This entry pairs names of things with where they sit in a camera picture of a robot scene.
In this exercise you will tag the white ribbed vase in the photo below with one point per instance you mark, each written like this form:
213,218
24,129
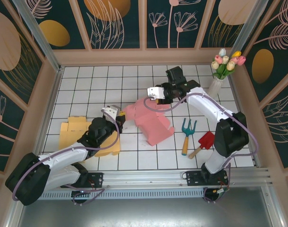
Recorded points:
214,88

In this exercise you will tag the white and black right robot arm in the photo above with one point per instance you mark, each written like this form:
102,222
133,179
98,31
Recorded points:
231,134

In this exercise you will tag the grey metal sheet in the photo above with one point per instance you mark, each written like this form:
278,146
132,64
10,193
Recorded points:
146,212

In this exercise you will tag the pastel tulip bouquet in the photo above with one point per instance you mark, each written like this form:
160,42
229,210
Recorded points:
225,63

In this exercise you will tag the long aluminium mounting rail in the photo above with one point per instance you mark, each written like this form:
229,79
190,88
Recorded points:
146,176

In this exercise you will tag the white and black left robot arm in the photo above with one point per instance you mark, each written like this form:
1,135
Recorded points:
63,156

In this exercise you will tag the green circuit board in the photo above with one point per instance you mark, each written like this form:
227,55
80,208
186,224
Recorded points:
221,190

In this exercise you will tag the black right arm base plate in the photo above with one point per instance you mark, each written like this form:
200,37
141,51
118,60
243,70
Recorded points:
193,178

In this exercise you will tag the yellow paper box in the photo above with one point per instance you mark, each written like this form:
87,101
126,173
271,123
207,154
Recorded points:
70,132

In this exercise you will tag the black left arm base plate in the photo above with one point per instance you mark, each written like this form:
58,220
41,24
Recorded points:
96,179

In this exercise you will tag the aluminium table side rail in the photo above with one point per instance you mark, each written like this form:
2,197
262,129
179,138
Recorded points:
53,94
236,94

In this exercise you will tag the pink paper box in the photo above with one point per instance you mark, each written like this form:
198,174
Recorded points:
153,127

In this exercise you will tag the aluminium corner post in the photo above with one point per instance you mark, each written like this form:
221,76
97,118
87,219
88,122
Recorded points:
253,23
39,35

